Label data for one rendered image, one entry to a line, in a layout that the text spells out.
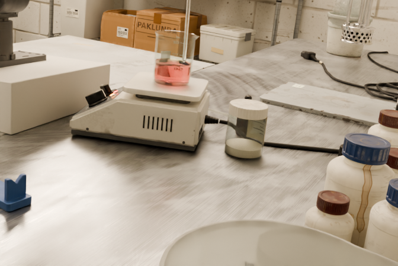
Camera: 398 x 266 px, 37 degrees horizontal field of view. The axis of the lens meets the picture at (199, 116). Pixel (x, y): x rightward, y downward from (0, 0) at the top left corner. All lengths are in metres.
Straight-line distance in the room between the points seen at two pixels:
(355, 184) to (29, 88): 0.53
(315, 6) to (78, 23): 1.36
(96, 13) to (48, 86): 2.69
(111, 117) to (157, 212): 0.25
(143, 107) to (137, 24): 2.50
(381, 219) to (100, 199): 0.33
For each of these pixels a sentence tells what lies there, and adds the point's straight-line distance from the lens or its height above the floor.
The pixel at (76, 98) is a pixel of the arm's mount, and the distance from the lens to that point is 1.05.
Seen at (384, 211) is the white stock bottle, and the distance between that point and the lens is 0.58.
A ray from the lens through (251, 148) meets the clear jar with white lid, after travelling 0.90.
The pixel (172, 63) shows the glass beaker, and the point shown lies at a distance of 0.91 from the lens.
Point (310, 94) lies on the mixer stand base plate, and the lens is 1.33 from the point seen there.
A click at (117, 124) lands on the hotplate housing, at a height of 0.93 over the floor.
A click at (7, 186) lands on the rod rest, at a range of 0.70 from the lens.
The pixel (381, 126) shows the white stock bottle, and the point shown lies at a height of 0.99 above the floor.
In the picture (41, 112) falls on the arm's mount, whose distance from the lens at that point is 0.99.
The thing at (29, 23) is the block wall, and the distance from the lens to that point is 4.41.
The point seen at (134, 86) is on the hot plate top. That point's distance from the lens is 0.91.
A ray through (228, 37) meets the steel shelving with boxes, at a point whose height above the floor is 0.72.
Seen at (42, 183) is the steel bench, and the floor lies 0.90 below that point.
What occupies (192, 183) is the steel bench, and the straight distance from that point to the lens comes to 0.80.
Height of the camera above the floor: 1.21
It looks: 17 degrees down
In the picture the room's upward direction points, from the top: 6 degrees clockwise
